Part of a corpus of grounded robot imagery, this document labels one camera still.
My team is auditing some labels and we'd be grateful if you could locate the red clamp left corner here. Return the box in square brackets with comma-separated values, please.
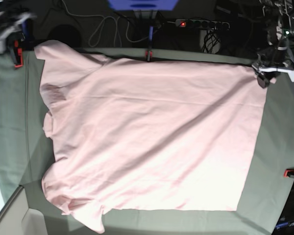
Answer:
[8, 40, 24, 68]

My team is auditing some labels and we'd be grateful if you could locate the white coiled cable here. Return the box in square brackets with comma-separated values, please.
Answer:
[88, 16, 123, 47]

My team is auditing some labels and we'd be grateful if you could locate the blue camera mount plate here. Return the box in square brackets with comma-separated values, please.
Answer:
[108, 0, 178, 11]

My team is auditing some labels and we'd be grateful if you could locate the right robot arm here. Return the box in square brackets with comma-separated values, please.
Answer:
[0, 0, 36, 54]

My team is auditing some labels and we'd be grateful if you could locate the white bin bottom left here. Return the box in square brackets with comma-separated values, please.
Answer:
[0, 186, 48, 235]

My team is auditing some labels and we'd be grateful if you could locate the pink printed t-shirt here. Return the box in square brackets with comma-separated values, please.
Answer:
[34, 41, 267, 234]

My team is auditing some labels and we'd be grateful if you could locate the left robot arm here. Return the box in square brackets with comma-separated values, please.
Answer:
[251, 0, 294, 89]

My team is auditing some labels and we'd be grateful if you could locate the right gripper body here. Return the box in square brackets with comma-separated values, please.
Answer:
[0, 12, 36, 54]

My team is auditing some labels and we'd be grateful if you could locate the black power strip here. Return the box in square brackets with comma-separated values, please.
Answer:
[175, 19, 231, 31]

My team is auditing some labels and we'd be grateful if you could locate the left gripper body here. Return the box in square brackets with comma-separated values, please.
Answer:
[251, 52, 294, 88]

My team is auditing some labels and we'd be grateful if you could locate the red clamp top centre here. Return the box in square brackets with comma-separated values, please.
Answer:
[145, 49, 152, 62]

